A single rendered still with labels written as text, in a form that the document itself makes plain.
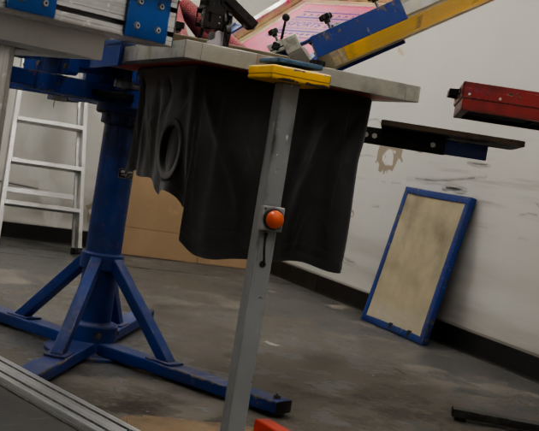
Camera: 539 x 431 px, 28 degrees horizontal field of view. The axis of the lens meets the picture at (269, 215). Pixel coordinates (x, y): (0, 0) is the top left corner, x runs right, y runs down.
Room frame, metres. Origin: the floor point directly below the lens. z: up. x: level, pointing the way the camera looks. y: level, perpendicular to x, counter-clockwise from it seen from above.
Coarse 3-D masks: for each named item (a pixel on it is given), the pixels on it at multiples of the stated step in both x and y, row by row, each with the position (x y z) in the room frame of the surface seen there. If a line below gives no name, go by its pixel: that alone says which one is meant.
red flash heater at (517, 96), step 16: (464, 96) 3.37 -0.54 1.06; (480, 96) 3.37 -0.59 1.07; (496, 96) 3.36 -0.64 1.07; (512, 96) 3.36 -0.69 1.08; (528, 96) 3.35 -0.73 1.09; (464, 112) 3.48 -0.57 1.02; (480, 112) 3.37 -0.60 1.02; (496, 112) 3.37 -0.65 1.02; (512, 112) 3.36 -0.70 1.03; (528, 112) 3.36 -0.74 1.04; (528, 128) 3.77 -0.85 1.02
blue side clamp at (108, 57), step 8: (104, 40) 2.87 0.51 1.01; (112, 40) 2.79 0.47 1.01; (120, 40) 2.72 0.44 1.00; (104, 48) 2.86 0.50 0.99; (112, 48) 2.78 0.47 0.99; (120, 48) 2.72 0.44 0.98; (104, 56) 2.84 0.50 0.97; (112, 56) 2.77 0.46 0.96; (120, 56) 2.72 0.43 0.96; (96, 64) 2.92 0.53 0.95; (104, 64) 2.83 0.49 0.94; (112, 64) 2.76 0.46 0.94; (120, 64) 2.72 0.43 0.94
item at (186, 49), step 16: (128, 48) 2.68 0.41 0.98; (144, 48) 2.56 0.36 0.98; (160, 48) 2.44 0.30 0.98; (176, 48) 2.33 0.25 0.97; (192, 48) 2.28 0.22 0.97; (208, 48) 2.30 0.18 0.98; (224, 48) 2.31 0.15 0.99; (128, 64) 2.80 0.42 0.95; (224, 64) 2.32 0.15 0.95; (240, 64) 2.33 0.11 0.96; (256, 64) 2.34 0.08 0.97; (336, 80) 2.42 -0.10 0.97; (352, 80) 2.44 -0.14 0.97; (368, 80) 2.46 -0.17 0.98; (384, 80) 2.47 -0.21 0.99; (384, 96) 2.48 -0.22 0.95; (400, 96) 2.49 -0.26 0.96; (416, 96) 2.51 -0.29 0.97
